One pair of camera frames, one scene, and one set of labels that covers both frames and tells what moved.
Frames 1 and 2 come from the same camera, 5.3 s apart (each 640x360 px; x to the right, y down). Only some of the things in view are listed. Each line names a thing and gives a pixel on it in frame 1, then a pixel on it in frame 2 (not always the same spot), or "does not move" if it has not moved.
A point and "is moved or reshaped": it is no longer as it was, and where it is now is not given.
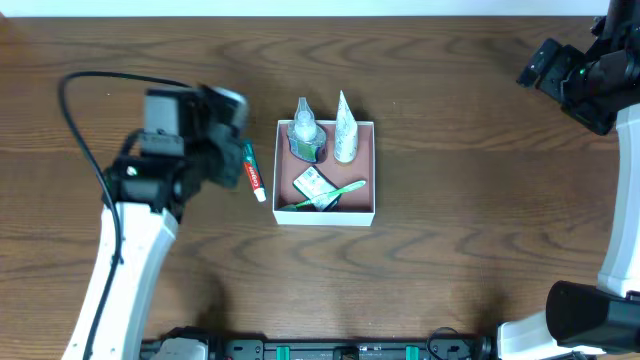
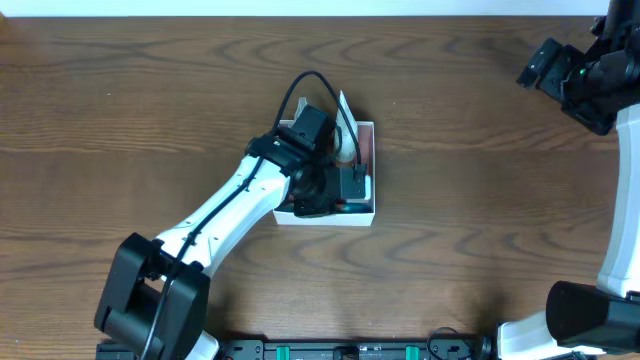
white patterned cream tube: (345, 133) does not move
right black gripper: (553, 70) does not move
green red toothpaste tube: (253, 172) is moved or reshaped
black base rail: (334, 349) does not move
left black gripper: (226, 157) -> (310, 206)
